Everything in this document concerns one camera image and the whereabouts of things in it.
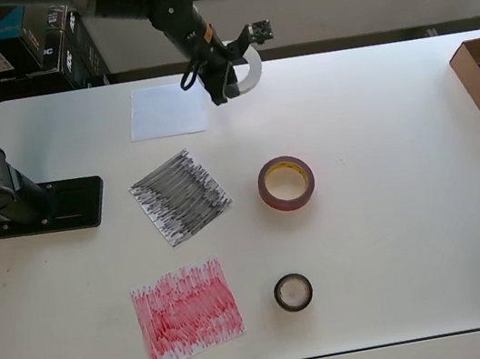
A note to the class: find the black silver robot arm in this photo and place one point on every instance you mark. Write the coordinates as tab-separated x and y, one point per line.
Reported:
170	11

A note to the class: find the black scribbled paper sheet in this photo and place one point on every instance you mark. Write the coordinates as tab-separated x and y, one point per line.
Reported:
179	199

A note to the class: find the blank white paper sheet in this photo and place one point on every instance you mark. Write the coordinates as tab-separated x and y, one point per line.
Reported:
164	111

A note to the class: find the black printed carton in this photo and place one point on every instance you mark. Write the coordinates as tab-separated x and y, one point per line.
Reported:
55	40
85	53

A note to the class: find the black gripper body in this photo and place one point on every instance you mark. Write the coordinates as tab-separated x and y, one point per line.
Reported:
216	63

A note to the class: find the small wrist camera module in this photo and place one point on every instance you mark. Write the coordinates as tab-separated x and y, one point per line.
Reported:
260	31

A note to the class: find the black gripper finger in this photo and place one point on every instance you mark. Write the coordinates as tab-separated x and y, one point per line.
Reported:
218	93
232	81

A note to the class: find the black tape roll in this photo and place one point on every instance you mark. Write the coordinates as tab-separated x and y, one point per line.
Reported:
295	309

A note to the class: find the red tape roll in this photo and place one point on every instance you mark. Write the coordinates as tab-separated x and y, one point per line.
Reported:
290	205

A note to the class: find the red scribbled paper sheet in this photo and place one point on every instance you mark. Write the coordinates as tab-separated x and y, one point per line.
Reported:
188	312

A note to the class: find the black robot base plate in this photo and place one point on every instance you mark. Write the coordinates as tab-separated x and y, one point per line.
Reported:
78	206

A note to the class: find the white tape roll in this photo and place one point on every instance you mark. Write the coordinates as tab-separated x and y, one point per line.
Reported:
256	71

